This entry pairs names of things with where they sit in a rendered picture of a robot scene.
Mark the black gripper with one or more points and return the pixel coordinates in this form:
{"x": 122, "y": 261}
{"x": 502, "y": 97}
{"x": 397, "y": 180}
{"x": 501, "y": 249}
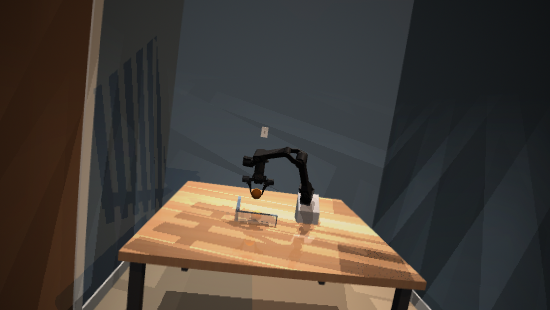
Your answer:
{"x": 267, "y": 183}

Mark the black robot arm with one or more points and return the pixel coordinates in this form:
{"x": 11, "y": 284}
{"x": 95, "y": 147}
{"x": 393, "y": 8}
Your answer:
{"x": 260, "y": 158}

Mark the clear l-shaped low wall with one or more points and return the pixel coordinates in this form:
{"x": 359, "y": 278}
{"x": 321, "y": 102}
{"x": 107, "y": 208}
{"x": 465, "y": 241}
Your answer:
{"x": 255, "y": 218}

